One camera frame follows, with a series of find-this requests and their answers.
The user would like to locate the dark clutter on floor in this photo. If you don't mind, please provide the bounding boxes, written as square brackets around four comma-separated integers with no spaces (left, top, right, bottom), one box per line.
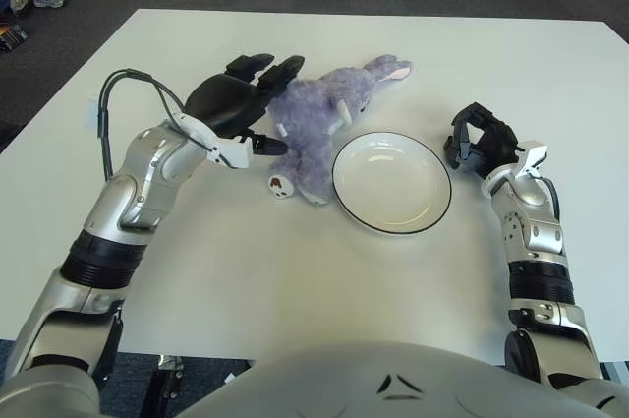
[0,24,29,53]

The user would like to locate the purple plush rabbit doll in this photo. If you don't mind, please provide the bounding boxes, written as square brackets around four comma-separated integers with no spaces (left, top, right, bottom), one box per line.
[267,53,414,207]

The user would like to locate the black robot stand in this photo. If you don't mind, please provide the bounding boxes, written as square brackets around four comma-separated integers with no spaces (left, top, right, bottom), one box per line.
[142,356,186,418]

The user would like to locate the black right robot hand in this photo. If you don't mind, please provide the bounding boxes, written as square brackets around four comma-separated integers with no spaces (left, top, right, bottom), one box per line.
[441,101,522,178]

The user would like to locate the white plate with black rim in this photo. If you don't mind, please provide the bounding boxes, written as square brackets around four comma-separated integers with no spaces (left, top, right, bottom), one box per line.
[331,131,453,238]

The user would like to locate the grey robot torso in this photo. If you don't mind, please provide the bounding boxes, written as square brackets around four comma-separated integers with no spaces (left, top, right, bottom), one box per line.
[186,338,629,418]

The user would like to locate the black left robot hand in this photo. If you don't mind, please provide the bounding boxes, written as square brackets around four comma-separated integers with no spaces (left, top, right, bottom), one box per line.
[182,52,306,157]

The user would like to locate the white table leg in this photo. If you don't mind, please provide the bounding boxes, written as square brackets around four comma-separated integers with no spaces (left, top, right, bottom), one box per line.
[602,357,629,389]

